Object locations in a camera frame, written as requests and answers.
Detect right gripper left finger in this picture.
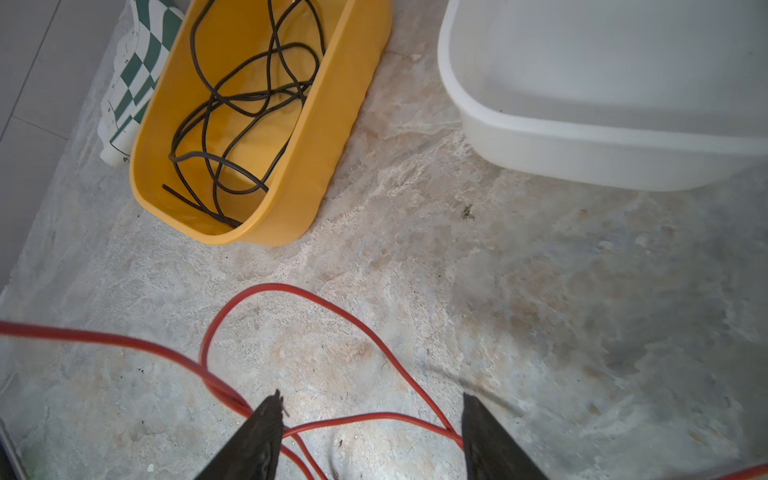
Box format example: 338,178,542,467
196,390,284,480

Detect yellow plastic tray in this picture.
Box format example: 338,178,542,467
130,1,392,247

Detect green white checkerboard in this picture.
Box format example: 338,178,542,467
97,0,184,167

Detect black cable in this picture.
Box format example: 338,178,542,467
161,0,326,229

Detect white plastic tray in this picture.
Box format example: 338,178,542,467
438,1,767,191

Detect red cable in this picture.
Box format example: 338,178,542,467
0,283,768,480

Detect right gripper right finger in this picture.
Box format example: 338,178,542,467
461,393,548,480

